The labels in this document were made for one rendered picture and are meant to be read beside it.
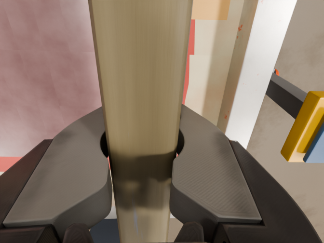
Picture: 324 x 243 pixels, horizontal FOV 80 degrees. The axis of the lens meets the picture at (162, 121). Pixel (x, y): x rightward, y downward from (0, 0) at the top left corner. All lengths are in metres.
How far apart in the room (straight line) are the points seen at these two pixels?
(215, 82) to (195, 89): 0.03
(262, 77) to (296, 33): 1.21
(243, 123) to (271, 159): 1.66
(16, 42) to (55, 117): 0.10
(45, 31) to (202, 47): 0.18
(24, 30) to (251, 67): 0.26
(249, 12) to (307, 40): 1.28
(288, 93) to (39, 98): 0.46
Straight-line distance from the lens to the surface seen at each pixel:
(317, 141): 0.39
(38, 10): 0.28
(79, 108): 0.30
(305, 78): 1.62
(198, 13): 0.25
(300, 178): 2.27
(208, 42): 0.26
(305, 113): 0.39
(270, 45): 0.25
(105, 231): 0.77
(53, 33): 0.28
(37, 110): 0.33
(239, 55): 0.25
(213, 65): 0.27
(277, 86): 0.53
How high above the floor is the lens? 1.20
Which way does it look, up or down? 58 degrees down
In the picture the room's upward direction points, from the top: 177 degrees clockwise
